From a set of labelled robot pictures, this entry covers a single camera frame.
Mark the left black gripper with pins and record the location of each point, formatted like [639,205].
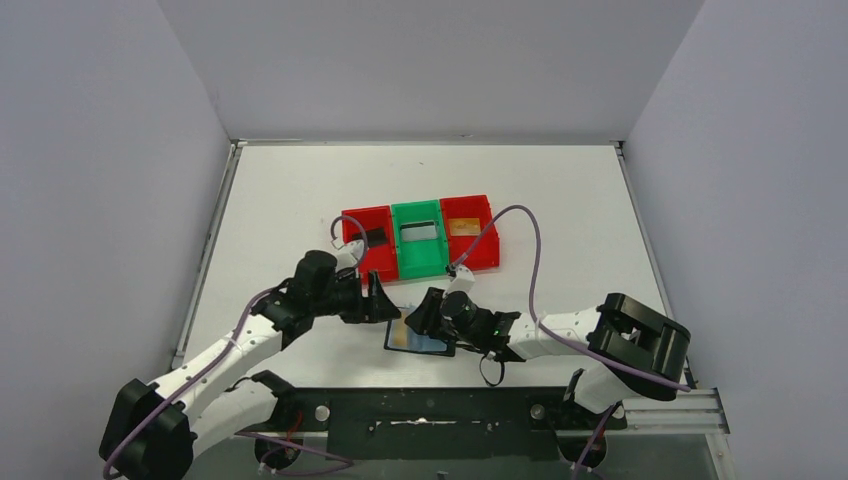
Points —
[370,302]

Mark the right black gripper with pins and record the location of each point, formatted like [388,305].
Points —
[426,318]

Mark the black leather card holder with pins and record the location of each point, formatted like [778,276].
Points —
[422,344]

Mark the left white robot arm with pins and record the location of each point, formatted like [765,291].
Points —
[150,434]

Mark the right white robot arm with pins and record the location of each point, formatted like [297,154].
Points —
[637,352]

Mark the orange card in holder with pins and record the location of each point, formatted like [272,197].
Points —
[398,336]

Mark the black card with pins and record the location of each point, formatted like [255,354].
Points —
[374,238]

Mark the gold credit card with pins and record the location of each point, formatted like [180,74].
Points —
[464,227]

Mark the silver card with magnetic stripe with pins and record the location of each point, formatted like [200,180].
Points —
[419,231]

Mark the left red plastic bin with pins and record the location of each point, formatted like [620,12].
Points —
[381,260]

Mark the green plastic bin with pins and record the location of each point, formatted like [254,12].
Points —
[423,258]

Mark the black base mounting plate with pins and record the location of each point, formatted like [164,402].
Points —
[345,425]

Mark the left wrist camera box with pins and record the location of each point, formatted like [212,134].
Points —
[350,254]

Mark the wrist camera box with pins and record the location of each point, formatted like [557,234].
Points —
[350,254]
[461,279]

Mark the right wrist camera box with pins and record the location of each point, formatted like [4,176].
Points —
[461,279]

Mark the aluminium table edge rail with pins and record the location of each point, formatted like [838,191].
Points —
[207,252]

